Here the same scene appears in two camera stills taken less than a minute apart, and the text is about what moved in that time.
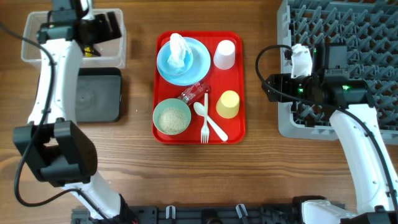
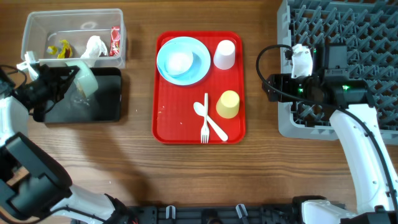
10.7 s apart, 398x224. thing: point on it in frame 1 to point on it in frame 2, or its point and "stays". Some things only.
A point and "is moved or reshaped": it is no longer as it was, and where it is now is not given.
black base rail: x=202 y=214 stays
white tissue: x=178 y=47 to x=95 y=46
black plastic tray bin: x=99 y=94 stays
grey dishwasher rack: x=369 y=28 stays
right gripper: x=281 y=81 stays
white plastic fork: x=205 y=130 stays
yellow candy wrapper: x=87 y=54 is moved or reshaped
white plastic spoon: x=199 y=109 stays
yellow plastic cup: x=227 y=104 stays
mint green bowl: x=171 y=116 to x=85 y=79
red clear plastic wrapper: x=193 y=92 to x=115 y=41
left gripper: x=102 y=23 to x=53 y=78
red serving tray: x=198 y=93 stays
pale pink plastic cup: x=224 y=55 stays
